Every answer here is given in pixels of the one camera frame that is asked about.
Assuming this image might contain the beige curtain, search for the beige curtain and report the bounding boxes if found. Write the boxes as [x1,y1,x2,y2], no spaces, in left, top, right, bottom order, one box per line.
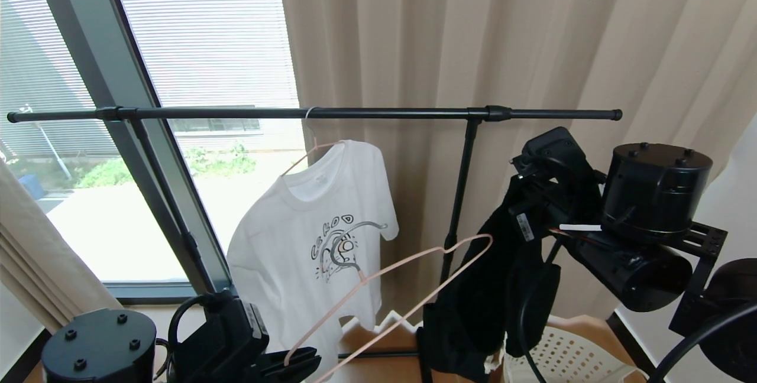
[275,0,757,336]
[0,158,122,336]

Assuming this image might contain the black clothes rack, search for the black clothes rack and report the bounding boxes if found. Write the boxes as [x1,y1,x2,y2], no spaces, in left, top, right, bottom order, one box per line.
[6,105,623,383]

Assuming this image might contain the white garment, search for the white garment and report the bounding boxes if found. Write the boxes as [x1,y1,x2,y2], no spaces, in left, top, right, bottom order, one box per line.
[227,139,400,383]

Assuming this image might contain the pink clothes hanger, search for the pink clothes hanger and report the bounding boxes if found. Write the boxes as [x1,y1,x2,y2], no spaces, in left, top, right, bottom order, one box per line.
[283,222,494,383]
[280,107,347,178]

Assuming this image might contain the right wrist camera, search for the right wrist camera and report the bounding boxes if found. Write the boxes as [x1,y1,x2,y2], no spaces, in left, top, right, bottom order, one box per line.
[510,127,605,206]

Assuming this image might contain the black garment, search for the black garment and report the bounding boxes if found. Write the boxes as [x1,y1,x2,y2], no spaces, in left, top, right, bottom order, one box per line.
[417,179,562,383]

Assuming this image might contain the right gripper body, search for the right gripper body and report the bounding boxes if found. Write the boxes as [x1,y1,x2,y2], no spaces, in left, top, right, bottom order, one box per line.
[509,194,694,314]

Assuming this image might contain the white laundry basket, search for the white laundry basket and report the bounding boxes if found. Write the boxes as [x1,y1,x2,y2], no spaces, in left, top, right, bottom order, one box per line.
[503,315,651,383]

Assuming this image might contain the window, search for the window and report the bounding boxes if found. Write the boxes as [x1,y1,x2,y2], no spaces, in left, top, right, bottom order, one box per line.
[0,0,308,304]

